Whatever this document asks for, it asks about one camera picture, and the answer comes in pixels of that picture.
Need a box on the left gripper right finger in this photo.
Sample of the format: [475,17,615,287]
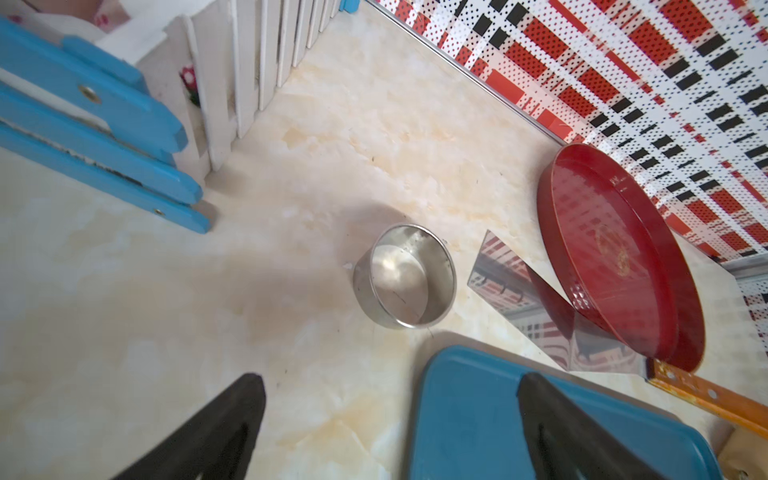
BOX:
[517,373,663,479]

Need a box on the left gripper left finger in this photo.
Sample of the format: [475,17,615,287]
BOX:
[116,373,267,479]

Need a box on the teal plastic tray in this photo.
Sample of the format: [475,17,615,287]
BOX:
[405,346,722,479]

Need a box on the small glass bowl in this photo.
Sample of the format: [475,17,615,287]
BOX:
[352,223,458,330]

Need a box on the wooden rolling pin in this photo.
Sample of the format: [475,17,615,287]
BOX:
[718,427,768,480]

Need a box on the red round plate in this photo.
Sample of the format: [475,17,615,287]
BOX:
[536,143,706,372]

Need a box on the blue white toy crib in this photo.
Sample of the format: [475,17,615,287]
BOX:
[1,1,358,233]

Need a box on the knife with wooden handle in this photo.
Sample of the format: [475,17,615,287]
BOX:
[468,231,767,438]

